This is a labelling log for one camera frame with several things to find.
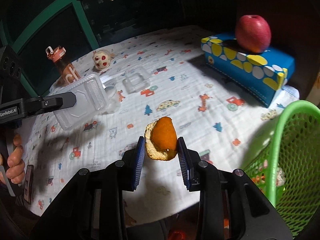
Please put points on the clear plastic cup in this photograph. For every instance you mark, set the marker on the clear plastic cup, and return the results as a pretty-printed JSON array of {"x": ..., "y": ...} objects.
[{"x": 113, "y": 100}]

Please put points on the green mesh trash basket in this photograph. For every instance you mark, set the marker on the green mesh trash basket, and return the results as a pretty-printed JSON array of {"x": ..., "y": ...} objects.
[{"x": 291, "y": 141}]

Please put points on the round clear container white lid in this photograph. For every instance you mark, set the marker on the round clear container white lid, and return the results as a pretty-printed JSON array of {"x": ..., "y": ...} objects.
[{"x": 108, "y": 81}]

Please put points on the small plush toy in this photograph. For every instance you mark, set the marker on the small plush toy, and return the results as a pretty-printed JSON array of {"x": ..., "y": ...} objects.
[{"x": 102, "y": 59}]

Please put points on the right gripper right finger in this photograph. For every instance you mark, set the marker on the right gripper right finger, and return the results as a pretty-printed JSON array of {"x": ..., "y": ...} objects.
[{"x": 229, "y": 196}]

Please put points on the person left hand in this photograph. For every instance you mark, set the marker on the person left hand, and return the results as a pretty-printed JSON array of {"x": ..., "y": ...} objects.
[{"x": 15, "y": 173}]

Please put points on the orange peel piece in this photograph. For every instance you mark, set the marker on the orange peel piece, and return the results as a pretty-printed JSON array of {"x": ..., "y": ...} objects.
[{"x": 161, "y": 139}]

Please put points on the blue yellow tissue box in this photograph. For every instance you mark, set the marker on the blue yellow tissue box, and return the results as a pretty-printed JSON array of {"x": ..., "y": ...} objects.
[{"x": 263, "y": 74}]

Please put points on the red apple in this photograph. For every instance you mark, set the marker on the red apple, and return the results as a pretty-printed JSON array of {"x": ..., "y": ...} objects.
[{"x": 253, "y": 33}]

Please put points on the trash in basket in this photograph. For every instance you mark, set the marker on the trash in basket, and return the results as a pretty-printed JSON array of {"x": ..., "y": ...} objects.
[{"x": 260, "y": 173}]

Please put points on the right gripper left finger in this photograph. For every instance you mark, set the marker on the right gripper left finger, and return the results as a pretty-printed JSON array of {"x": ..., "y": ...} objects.
[{"x": 90, "y": 205}]

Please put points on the orange water bottle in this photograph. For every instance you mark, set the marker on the orange water bottle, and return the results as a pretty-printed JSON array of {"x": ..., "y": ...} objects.
[{"x": 63, "y": 64}]

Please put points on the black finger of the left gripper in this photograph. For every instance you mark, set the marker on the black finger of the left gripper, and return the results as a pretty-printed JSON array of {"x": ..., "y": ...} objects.
[{"x": 41, "y": 105}]

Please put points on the clear rectangular plastic box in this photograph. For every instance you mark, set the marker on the clear rectangular plastic box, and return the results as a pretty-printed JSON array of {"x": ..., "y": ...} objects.
[{"x": 136, "y": 80}]

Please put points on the printed white cloth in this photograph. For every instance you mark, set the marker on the printed white cloth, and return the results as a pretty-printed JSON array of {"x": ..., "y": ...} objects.
[{"x": 215, "y": 117}]

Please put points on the green window frame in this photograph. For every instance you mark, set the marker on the green window frame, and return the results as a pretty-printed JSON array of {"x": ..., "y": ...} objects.
[{"x": 25, "y": 26}]

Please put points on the clear plastic tray lid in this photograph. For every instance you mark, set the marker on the clear plastic tray lid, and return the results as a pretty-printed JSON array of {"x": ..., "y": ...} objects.
[{"x": 85, "y": 98}]

